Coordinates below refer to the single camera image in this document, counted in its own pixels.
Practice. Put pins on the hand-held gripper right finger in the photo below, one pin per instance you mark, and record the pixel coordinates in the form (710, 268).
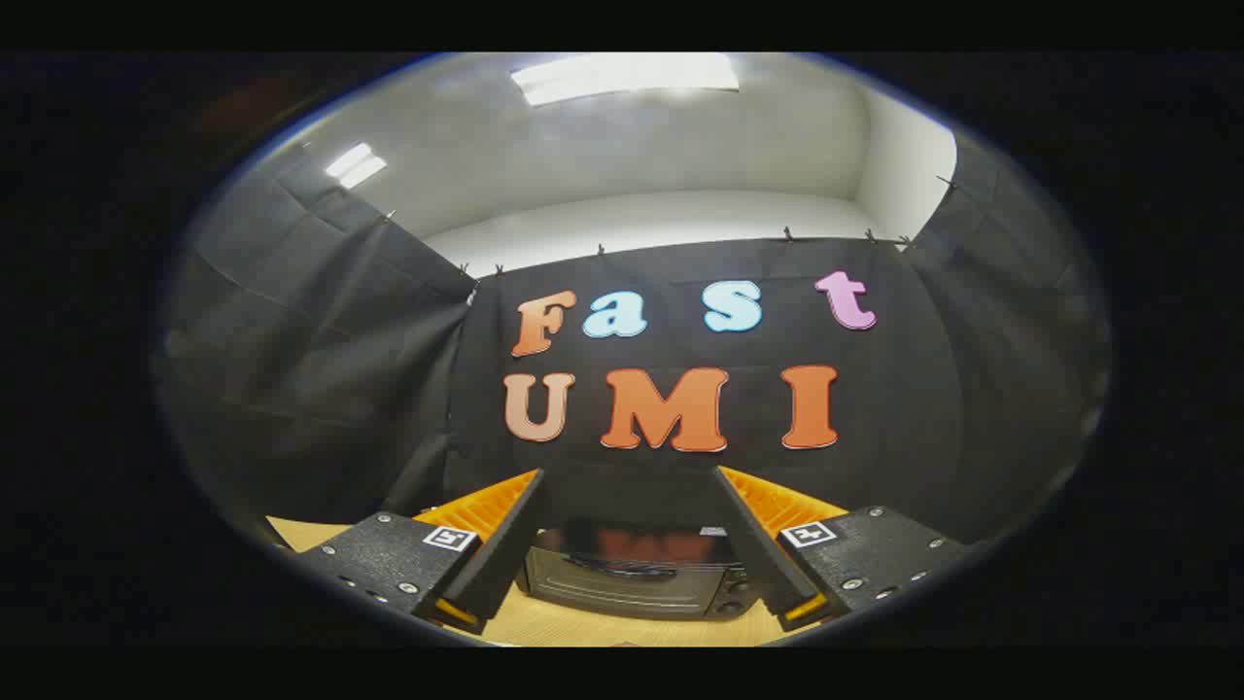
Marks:
(753, 549)

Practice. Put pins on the small ceiling light panel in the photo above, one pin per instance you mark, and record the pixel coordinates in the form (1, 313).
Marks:
(355, 165)

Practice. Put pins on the black backdrop cloth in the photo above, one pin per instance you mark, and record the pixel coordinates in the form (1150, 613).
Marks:
(923, 408)

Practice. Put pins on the large ceiling light panel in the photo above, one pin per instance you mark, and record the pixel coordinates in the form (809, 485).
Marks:
(622, 76)

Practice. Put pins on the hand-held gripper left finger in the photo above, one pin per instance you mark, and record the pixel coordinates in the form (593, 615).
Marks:
(505, 554)

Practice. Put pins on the black toaster oven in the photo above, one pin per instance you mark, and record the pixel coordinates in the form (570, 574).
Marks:
(622, 588)

